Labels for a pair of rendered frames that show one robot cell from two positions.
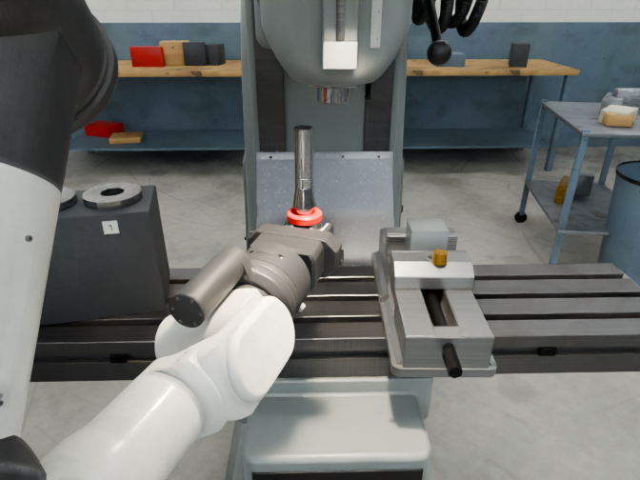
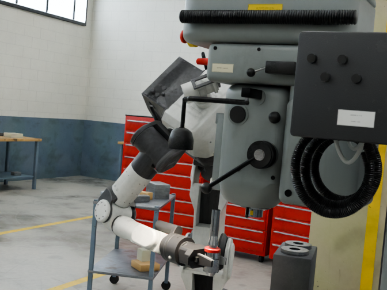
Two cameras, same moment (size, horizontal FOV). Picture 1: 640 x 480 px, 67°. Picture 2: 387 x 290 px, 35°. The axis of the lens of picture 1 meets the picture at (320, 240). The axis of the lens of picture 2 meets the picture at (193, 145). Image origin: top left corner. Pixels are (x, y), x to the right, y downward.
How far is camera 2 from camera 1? 2.06 m
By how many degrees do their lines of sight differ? 114
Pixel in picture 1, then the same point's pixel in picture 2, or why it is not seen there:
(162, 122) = not seen: outside the picture
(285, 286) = (164, 239)
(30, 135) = (135, 164)
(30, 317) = (124, 184)
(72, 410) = not seen: outside the picture
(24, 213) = (129, 172)
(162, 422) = (129, 225)
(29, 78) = (139, 157)
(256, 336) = (141, 229)
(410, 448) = not seen: outside the picture
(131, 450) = (124, 221)
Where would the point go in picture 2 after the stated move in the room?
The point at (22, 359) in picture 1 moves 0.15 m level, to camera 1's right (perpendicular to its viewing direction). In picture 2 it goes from (121, 188) to (93, 191)
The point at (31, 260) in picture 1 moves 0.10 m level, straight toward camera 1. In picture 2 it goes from (127, 178) to (97, 176)
